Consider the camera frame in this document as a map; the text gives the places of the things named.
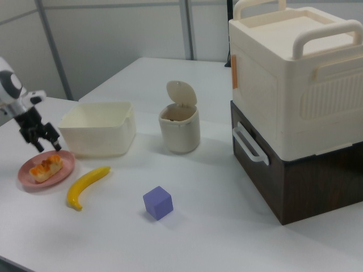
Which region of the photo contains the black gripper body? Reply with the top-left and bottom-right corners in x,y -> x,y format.
14,107 -> 60,145

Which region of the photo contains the orange glazed bread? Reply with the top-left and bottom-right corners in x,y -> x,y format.
29,154 -> 64,184

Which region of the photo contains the pink plate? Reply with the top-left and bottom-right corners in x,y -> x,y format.
17,150 -> 76,188

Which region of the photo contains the white open plastic container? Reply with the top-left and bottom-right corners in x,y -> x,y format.
57,101 -> 137,158

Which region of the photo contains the yellow banana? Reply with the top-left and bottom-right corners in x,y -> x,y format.
66,166 -> 111,211

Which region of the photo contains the purple cube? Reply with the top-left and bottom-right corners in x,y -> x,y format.
142,185 -> 174,222

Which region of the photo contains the cream mini trash bin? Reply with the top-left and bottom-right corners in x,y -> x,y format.
158,80 -> 201,154

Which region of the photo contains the orange box latch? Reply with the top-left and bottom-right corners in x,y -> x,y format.
231,55 -> 239,90

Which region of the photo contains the cream storage box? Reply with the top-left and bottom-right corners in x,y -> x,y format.
228,0 -> 363,163

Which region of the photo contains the dark brown drawer box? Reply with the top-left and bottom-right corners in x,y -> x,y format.
230,100 -> 363,227

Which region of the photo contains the white drawer handle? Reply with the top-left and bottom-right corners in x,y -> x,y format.
231,121 -> 270,165

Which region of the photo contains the black camera stand pole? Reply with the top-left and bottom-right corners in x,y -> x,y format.
224,0 -> 233,68

